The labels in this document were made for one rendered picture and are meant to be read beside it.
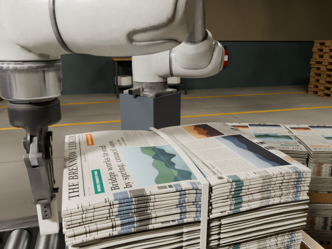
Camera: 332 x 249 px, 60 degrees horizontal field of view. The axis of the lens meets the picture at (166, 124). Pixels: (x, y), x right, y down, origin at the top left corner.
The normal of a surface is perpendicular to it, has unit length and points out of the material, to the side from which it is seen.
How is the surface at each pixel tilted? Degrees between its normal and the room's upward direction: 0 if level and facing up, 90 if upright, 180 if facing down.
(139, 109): 90
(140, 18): 101
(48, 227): 90
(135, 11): 94
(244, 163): 0
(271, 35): 90
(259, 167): 1
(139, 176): 2
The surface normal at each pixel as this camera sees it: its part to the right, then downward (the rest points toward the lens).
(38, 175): 0.25, 0.47
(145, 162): 0.04, -0.97
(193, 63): -0.10, 0.83
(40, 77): 0.67, 0.20
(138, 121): -0.61, 0.22
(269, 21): 0.26, 0.26
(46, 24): -0.14, 0.54
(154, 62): -0.13, 0.28
